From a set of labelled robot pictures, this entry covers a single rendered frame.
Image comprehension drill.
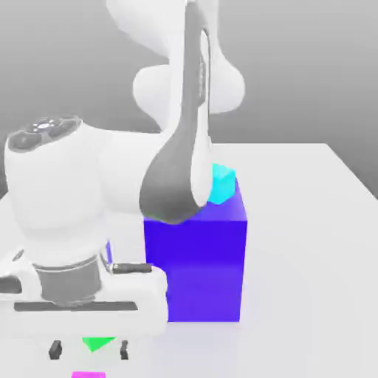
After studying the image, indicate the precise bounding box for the small cyan cube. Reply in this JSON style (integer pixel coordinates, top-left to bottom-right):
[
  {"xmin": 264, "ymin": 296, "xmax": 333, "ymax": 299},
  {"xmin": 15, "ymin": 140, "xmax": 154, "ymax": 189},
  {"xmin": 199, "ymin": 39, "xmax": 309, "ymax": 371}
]
[{"xmin": 206, "ymin": 162, "xmax": 237, "ymax": 206}]

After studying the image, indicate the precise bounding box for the small green cube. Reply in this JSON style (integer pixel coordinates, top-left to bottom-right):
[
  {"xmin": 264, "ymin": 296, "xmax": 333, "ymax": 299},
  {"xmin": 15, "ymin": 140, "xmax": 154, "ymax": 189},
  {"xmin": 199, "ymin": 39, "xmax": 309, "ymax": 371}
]
[{"xmin": 81, "ymin": 336, "xmax": 117, "ymax": 353}]

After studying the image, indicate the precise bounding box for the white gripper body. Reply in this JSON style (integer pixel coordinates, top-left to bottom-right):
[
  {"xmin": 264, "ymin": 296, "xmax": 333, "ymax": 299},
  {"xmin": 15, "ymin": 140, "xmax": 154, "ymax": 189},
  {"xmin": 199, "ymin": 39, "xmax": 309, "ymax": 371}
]
[{"xmin": 0, "ymin": 266, "xmax": 169, "ymax": 340}]

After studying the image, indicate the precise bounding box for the large blue box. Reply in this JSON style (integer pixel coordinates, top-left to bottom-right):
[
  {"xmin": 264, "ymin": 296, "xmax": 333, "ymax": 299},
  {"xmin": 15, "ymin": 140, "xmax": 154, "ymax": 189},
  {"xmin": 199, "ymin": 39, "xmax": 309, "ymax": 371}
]
[{"xmin": 142, "ymin": 176, "xmax": 249, "ymax": 323}]

